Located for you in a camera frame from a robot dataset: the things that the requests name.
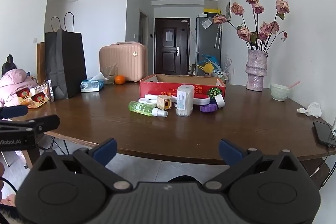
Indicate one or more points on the pink jacket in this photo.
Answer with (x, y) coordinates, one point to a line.
(13, 82)

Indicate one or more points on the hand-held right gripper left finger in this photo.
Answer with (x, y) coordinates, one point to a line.
(105, 151)

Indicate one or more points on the small storage rack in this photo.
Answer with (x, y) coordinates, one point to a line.
(220, 74)

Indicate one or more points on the pink suitcase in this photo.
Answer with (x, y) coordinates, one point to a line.
(123, 61)

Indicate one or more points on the tissue pack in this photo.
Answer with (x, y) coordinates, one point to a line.
(90, 85)

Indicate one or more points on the yellow cube box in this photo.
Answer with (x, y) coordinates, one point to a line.
(164, 102)

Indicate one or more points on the silver foil packet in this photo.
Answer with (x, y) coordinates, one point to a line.
(48, 90)

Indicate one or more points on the yellow watering can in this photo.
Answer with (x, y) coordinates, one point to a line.
(207, 67)

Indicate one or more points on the pink spoon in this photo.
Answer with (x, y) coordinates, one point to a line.
(294, 84)

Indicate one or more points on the pale green bowl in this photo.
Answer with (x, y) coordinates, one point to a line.
(279, 94)

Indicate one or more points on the orange fruit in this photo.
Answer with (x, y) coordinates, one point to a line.
(120, 79)

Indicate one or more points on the blue plastic item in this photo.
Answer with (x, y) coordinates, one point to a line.
(210, 58)

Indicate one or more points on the white red case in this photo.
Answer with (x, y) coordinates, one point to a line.
(200, 101)

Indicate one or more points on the dark brown door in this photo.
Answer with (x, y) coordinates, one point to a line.
(170, 56)

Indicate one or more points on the red cardboard box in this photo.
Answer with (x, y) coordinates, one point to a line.
(149, 87)

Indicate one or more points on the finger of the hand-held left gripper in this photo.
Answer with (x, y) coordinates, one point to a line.
(14, 111)
(44, 122)

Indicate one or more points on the green spray bottle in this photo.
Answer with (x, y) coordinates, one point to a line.
(140, 107)

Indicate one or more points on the clear glass cup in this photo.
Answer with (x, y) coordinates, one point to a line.
(108, 75)

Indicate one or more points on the dark rounded object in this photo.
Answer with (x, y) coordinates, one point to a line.
(9, 65)

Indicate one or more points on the pink textured vase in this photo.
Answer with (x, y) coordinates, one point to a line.
(256, 69)

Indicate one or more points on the white tape roll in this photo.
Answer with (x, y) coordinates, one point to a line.
(220, 102)

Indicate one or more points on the dried pink roses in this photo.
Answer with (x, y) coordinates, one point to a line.
(266, 28)

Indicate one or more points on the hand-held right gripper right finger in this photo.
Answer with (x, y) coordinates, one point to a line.
(231, 151)

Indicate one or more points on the black paper bag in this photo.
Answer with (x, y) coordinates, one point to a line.
(65, 64)

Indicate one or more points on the brown paper bag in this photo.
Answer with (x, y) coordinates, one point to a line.
(40, 64)

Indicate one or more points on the black smartphone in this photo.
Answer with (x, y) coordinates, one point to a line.
(323, 132)

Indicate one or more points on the white cotton swab container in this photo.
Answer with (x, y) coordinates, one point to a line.
(184, 100)

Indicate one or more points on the purple round lid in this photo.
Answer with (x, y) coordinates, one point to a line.
(208, 108)

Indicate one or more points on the grey refrigerator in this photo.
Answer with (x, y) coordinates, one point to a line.
(207, 40)

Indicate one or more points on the red label snack packet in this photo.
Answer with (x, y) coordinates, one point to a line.
(38, 99)
(23, 95)

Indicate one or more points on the crumpled white tissue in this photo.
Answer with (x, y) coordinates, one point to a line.
(312, 109)

